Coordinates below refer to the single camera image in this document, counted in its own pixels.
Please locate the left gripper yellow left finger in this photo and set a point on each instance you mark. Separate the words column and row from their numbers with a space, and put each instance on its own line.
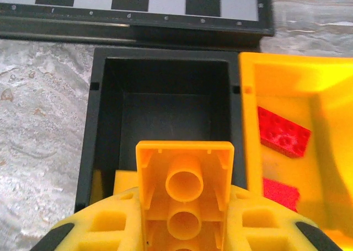
column 82, row 240

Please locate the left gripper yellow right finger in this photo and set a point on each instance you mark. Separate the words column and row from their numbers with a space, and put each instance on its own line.
column 286, row 229

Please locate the red square lego brick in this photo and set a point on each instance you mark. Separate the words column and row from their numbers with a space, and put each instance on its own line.
column 280, row 193

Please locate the yellow square lego brick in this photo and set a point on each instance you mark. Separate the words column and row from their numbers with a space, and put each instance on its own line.
column 125, row 180

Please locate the red long lego brick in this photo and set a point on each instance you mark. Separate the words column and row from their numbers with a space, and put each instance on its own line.
column 284, row 135

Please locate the yellow long lego brick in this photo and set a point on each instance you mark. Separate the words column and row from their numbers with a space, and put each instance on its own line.
column 184, row 149

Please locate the yellow plastic bin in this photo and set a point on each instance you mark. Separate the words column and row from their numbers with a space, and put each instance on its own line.
column 333, row 157

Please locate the black plastic bin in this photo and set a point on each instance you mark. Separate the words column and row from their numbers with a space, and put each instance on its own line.
column 165, row 110

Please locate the black and silver chessboard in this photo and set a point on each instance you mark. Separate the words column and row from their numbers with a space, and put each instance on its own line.
column 132, row 27

